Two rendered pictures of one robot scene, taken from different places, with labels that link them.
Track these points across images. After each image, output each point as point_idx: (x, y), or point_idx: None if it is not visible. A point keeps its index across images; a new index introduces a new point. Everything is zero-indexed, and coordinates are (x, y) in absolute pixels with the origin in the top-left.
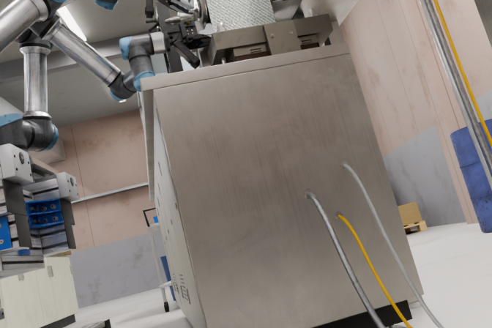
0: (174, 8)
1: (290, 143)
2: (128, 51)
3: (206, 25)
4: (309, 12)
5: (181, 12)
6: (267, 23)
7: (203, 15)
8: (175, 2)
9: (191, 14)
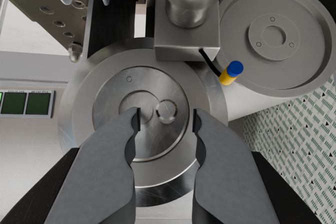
0: (240, 181)
1: None
2: None
3: None
4: (70, 55)
5: (226, 135)
6: (14, 1)
7: (106, 59)
8: (117, 176)
9: (198, 108)
